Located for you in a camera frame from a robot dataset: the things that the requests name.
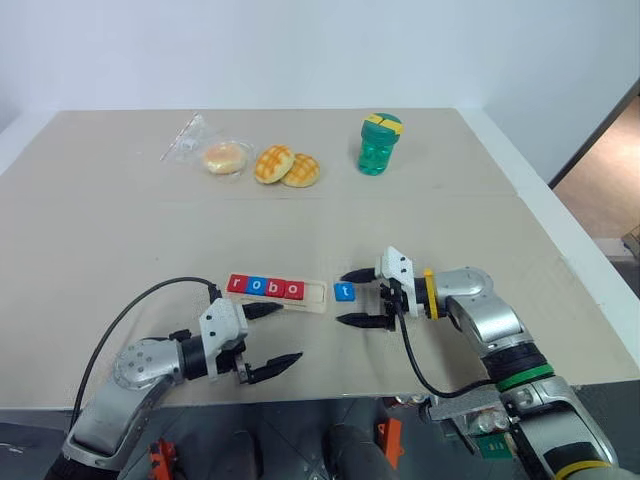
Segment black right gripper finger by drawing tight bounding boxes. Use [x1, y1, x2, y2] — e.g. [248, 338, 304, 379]
[341, 267, 378, 285]
[335, 312, 389, 332]

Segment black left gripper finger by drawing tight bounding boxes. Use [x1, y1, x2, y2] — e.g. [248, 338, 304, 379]
[249, 351, 305, 384]
[243, 301, 283, 322]

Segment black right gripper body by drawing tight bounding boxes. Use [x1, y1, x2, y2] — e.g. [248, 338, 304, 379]
[377, 279, 405, 334]

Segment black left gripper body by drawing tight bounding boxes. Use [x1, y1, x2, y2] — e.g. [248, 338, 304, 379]
[215, 348, 257, 386]

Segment light wooden letter tray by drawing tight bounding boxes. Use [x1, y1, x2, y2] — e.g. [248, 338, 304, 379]
[222, 272, 329, 316]

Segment dark rounded shape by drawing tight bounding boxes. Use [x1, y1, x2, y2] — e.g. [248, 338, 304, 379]
[327, 423, 397, 480]

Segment golden melon pan bun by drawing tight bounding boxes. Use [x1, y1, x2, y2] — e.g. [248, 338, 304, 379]
[281, 153, 322, 189]
[254, 144, 295, 185]

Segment orange and black clamp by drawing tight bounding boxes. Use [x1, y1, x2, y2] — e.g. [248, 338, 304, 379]
[377, 418, 404, 471]
[148, 438, 179, 480]

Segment green transparent water bottle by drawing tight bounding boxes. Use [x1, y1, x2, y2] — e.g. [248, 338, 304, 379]
[357, 112, 404, 177]

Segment bun in clear plastic wrapper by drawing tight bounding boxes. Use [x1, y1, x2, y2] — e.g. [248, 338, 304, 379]
[159, 112, 256, 184]

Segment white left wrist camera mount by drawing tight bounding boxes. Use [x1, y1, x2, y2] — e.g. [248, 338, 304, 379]
[198, 298, 250, 384]

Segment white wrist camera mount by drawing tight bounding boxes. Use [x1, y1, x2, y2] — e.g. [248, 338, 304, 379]
[198, 298, 250, 384]
[374, 245, 420, 319]

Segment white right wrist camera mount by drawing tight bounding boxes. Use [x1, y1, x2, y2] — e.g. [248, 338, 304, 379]
[374, 245, 420, 319]

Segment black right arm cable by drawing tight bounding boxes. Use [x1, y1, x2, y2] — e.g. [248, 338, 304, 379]
[394, 287, 501, 400]

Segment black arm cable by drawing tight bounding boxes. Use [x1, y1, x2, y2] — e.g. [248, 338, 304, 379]
[394, 287, 501, 400]
[71, 276, 224, 426]

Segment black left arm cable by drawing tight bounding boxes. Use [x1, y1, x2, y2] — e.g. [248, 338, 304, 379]
[71, 276, 224, 426]

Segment dark door frame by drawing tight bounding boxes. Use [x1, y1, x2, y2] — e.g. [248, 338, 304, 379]
[548, 79, 640, 190]

